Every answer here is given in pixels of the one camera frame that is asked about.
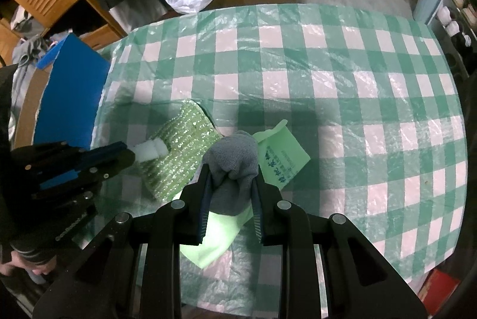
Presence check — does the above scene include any red box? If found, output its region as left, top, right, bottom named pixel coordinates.
left=417, top=269, right=463, bottom=305

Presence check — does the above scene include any person's left hand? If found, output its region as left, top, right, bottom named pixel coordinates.
left=0, top=255, right=56, bottom=278

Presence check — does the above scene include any person's left forearm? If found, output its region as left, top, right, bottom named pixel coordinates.
left=0, top=230, right=57, bottom=265

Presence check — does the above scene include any grey sock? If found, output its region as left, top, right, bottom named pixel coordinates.
left=201, top=130, right=259, bottom=217

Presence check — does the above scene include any grey printed garment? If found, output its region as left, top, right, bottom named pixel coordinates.
left=11, top=11, right=71, bottom=68

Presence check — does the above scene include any group of shoes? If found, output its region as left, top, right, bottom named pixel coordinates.
left=438, top=0, right=477, bottom=51

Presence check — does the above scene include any green checkered tablecloth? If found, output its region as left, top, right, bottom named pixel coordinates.
left=89, top=2, right=469, bottom=305

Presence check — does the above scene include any light green plastic bag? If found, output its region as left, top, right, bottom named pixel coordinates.
left=175, top=120, right=312, bottom=269

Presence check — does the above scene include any grey shoe rack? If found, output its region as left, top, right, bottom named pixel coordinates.
left=428, top=0, right=477, bottom=81

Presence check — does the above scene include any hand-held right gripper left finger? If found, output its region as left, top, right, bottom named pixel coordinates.
left=32, top=162, right=213, bottom=319

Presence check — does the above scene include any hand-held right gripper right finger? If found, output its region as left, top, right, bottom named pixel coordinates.
left=251, top=170, right=429, bottom=319

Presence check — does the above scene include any blue-rimmed cardboard shoe box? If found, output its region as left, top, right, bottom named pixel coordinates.
left=13, top=34, right=111, bottom=152

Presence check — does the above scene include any wooden drawer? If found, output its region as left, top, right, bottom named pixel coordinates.
left=75, top=21, right=127, bottom=51

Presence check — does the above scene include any green sparkly knit cloth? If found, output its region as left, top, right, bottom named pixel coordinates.
left=134, top=101, right=220, bottom=200

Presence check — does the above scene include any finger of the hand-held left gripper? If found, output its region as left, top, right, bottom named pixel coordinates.
left=11, top=141, right=129, bottom=171
left=32, top=151, right=137, bottom=202

